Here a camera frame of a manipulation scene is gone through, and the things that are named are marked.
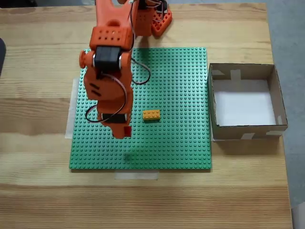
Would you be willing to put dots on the red lego block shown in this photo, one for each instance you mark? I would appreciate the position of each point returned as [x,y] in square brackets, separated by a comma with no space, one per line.
[128,131]

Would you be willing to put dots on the yellow lego block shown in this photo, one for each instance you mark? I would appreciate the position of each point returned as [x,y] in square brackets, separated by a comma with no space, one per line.
[151,115]

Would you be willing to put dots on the green lego baseplate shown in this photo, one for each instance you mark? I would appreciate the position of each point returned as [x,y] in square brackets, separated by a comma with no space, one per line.
[171,95]

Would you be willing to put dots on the brown cardboard box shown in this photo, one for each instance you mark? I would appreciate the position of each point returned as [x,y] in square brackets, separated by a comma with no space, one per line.
[247,134]

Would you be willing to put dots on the masking tape strip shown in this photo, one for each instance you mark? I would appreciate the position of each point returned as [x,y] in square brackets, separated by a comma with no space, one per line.
[135,175]
[70,114]

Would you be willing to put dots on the white paper sheet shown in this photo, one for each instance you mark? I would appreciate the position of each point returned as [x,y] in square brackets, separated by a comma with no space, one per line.
[238,105]

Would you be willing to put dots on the black rounded device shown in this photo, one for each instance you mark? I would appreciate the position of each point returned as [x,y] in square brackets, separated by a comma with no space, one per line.
[2,57]

